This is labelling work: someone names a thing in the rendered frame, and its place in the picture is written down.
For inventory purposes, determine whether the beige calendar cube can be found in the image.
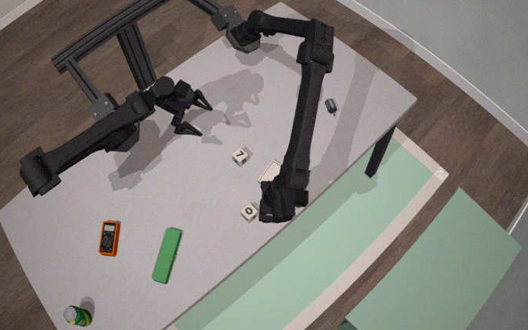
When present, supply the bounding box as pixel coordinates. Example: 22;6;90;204
231;147;248;167
240;203;259;223

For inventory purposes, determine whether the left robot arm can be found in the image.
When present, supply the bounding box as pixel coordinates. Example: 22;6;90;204
230;10;334;223

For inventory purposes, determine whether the green long rectangular box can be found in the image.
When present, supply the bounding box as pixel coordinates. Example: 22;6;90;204
152;228;181;284

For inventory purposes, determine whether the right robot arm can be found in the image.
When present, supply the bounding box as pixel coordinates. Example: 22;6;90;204
19;76;195;197

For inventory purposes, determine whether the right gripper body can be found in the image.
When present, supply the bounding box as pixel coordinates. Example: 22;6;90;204
160;89;199;133

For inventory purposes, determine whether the cream rectangular tray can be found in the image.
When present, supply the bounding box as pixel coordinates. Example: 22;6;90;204
258;160;281;184

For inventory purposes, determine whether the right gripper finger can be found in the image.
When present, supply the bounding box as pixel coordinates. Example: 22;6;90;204
192;90;213;111
175;121;202;136

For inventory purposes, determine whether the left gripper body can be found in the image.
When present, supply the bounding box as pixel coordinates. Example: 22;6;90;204
259;181;273;222

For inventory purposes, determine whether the green drink can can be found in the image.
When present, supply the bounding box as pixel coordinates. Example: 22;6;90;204
63;306;92;327

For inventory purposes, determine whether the orange digital multimeter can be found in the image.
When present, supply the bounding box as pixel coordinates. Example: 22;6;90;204
99;221;120;257

